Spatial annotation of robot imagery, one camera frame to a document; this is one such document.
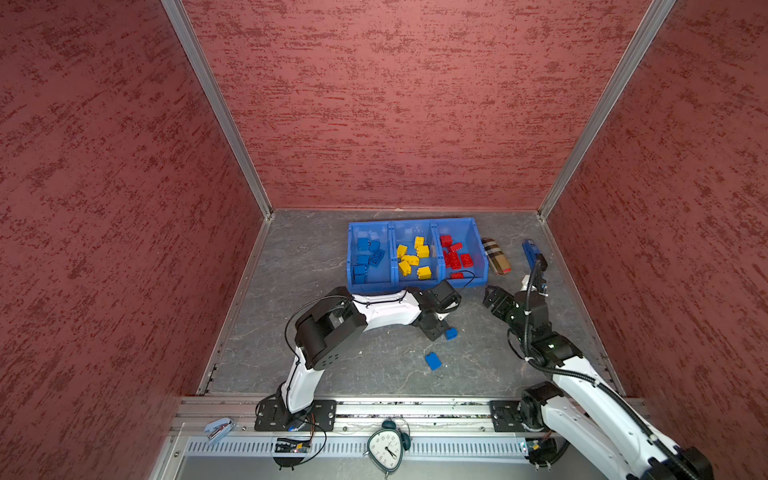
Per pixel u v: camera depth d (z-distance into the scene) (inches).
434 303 28.0
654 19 28.4
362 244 42.8
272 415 28.5
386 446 26.3
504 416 29.1
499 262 40.4
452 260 40.7
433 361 33.6
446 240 43.0
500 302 29.1
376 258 40.7
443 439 28.2
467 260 40.6
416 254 41.4
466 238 42.9
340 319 21.3
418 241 41.9
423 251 41.7
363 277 38.3
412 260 40.7
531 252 41.7
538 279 27.3
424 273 39.3
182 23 28.5
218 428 28.0
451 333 34.5
